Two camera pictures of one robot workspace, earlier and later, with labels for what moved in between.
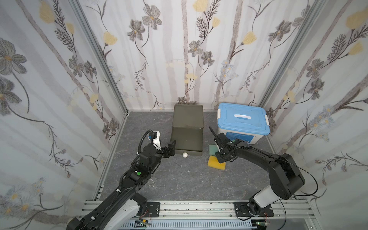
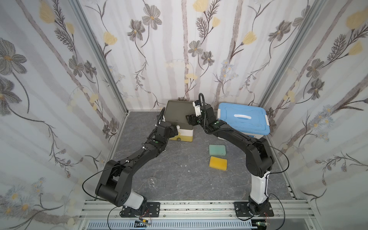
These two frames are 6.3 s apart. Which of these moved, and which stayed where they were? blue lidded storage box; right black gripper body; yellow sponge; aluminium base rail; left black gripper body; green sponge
Moved: right black gripper body; left black gripper body
Stayed: yellow sponge; blue lidded storage box; green sponge; aluminium base rail
